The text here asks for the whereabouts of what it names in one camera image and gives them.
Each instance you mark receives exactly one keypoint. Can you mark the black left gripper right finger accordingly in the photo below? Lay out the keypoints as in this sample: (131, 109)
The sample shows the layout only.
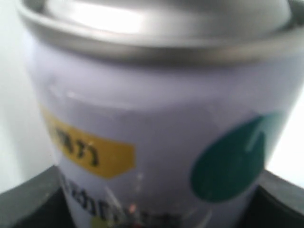
(276, 204)

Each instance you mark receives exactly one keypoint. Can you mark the white spray can coloured dots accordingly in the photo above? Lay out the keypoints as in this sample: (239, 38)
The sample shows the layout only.
(163, 113)

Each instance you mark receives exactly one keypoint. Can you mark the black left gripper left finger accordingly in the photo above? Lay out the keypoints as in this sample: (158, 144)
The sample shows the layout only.
(37, 203)

